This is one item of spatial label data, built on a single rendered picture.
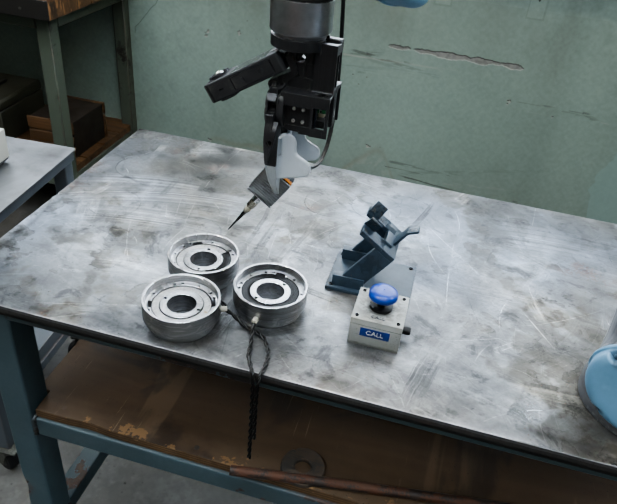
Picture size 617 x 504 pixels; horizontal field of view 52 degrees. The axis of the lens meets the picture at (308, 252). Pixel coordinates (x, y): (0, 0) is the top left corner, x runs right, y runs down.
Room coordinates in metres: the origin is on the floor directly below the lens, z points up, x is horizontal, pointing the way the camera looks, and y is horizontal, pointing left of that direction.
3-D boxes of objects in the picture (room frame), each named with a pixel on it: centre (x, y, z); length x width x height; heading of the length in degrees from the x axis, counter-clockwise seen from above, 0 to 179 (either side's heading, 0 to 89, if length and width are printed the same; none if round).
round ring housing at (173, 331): (0.65, 0.16, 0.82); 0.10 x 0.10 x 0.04
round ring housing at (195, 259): (0.76, 0.15, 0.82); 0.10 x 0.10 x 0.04
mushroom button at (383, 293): (0.67, -0.11, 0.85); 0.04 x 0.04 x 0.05
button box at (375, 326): (0.67, -0.11, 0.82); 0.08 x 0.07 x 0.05; 78
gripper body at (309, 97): (0.77, 0.03, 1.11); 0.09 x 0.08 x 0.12; 79
